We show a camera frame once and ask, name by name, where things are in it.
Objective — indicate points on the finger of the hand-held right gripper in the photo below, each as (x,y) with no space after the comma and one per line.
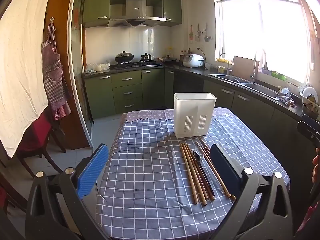
(312,122)
(308,132)

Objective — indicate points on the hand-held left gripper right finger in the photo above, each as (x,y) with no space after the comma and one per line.
(225,170)

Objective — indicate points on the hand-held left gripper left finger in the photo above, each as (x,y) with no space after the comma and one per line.
(92,172)

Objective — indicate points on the red patterned wooden chopstick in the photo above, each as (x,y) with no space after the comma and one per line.
(200,177)
(204,180)

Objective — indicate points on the black spoon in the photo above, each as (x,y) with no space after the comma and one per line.
(196,156)

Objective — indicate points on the white plastic utensil holder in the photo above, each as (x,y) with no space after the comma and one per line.
(195,115)

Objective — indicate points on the person's right forearm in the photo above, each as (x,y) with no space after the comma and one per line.
(311,215)

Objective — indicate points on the person's right hand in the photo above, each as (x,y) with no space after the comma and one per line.
(316,165)

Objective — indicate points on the dish rack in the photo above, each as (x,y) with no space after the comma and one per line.
(310,107)

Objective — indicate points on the white plate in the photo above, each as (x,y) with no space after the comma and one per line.
(308,92)

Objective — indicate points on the crumpled rag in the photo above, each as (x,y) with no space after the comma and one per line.
(286,97)

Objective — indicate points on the blue checkered tablecloth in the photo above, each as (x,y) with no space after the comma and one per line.
(145,170)

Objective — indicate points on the green plastic container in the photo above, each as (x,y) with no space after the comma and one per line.
(278,75)

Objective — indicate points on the steel double sink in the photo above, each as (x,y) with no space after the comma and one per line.
(260,87)

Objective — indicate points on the wooden chair with red cushion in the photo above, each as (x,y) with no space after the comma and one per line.
(37,132)

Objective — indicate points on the purple dish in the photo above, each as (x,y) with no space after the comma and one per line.
(266,71)

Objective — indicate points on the green base cabinets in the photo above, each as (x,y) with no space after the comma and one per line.
(100,95)

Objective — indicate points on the tall steel faucet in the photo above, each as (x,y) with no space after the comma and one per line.
(254,67)

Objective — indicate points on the dark wooden furniture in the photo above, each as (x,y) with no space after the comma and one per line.
(10,195)

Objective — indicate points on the wooden cutting board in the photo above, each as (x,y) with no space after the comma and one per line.
(243,67)

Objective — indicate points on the kitchen window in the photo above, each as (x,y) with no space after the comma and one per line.
(260,37)

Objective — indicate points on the yellow mug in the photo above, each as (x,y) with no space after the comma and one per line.
(221,69)

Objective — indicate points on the small steel faucet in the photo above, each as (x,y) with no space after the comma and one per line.
(228,67)

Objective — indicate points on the checkered apron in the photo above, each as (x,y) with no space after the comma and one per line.
(53,75)

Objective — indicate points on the white plastic bag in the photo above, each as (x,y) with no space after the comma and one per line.
(97,67)

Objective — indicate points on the yellow tray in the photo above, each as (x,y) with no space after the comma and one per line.
(221,60)

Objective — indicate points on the white rice cooker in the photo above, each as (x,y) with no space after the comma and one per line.
(193,61)

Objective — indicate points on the gas stove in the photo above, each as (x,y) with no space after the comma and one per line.
(137,65)

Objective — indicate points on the sliding glass door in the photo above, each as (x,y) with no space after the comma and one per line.
(75,55)

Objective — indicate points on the black wok with lid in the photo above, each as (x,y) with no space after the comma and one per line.
(124,57)

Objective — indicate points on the condiment bottles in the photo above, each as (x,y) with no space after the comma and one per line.
(185,52)

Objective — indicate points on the black frying pan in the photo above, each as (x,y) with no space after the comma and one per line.
(167,59)

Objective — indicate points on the white hanging cloth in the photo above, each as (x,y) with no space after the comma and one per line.
(22,67)

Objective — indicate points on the small black kettle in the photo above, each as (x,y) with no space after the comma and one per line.
(146,57)

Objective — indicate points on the hanging ladle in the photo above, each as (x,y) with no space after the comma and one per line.
(206,36)

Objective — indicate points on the steel range hood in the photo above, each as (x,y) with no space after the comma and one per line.
(136,12)

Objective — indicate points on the hanging wall decoration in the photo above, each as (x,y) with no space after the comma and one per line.
(191,33)

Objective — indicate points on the green wall cabinets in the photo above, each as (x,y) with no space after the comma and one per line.
(96,5)

